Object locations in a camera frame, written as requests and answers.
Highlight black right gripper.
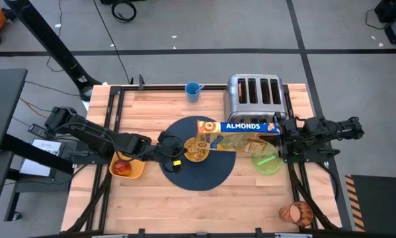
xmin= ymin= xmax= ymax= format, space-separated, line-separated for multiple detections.
xmin=273 ymin=112 xmax=306 ymax=158

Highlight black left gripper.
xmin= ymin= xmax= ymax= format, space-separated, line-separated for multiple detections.
xmin=155 ymin=130 xmax=190 ymax=163

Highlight yellow blue patterned bowl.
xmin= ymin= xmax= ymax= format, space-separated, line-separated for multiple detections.
xmin=183 ymin=137 xmax=211 ymax=163

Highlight green glass plate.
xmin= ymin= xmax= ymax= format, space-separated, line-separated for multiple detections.
xmin=250 ymin=145 xmax=284 ymax=175

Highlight honey oats cereal box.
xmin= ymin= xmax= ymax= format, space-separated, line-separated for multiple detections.
xmin=195 ymin=119 xmax=282 ymax=153

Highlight red yellow apple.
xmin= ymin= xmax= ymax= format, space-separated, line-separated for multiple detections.
xmin=112 ymin=159 xmax=132 ymax=177

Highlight golden cereal flakes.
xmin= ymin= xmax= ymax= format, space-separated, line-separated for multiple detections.
xmin=186 ymin=145 xmax=208 ymax=161

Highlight dark blue round placemat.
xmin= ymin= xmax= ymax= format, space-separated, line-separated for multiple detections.
xmin=159 ymin=115 xmax=237 ymax=192

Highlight silver four-slot toaster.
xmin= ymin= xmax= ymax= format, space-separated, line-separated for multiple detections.
xmin=223 ymin=73 xmax=290 ymax=124

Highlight yellow plastic bin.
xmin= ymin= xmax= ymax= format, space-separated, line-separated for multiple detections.
xmin=108 ymin=155 xmax=146 ymax=180

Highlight blue plastic cup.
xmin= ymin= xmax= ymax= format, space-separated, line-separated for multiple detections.
xmin=184 ymin=81 xmax=202 ymax=103

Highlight brown patterned basket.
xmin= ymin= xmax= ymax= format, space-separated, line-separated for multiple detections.
xmin=278 ymin=200 xmax=315 ymax=227

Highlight black hazard striped mat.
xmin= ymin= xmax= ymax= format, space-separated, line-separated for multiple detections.
xmin=344 ymin=174 xmax=396 ymax=233

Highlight black power adapter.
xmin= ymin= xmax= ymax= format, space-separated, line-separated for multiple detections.
xmin=27 ymin=123 xmax=52 ymax=139

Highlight white paper sheet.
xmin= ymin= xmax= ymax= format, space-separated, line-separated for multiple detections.
xmin=19 ymin=138 xmax=62 ymax=178

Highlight black tower stand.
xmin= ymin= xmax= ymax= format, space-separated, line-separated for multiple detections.
xmin=4 ymin=0 xmax=102 ymax=102

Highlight black desk top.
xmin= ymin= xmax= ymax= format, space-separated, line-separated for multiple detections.
xmin=0 ymin=68 xmax=28 ymax=155

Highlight black wrist camera yellow tag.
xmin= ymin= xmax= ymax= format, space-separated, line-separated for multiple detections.
xmin=171 ymin=157 xmax=185 ymax=174

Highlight black aluminium table frame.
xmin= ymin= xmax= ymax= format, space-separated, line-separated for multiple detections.
xmin=65 ymin=84 xmax=342 ymax=238

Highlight thin black floor cable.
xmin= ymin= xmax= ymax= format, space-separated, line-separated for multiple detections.
xmin=92 ymin=0 xmax=134 ymax=85

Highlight black desk base frame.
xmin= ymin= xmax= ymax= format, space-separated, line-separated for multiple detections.
xmin=0 ymin=134 xmax=75 ymax=222

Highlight coiled black cable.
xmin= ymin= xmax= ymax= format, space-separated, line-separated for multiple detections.
xmin=110 ymin=0 xmax=138 ymax=24

